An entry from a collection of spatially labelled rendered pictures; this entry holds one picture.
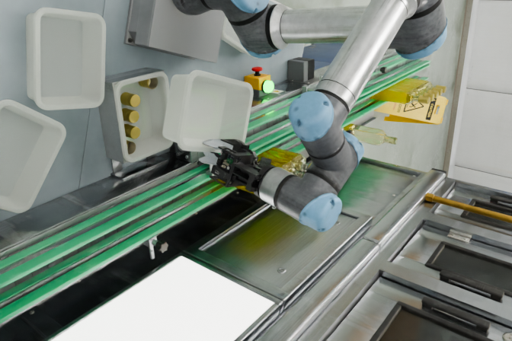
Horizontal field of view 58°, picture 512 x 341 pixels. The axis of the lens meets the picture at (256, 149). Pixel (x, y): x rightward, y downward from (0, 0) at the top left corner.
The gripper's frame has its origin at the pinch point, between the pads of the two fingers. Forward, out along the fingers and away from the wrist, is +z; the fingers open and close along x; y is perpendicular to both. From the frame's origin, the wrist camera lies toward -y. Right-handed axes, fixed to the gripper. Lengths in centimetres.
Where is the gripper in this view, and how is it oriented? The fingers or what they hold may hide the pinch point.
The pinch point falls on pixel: (209, 146)
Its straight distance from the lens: 107.3
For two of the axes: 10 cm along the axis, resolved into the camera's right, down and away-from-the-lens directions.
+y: -6.0, 0.1, -8.0
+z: -7.4, -3.7, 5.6
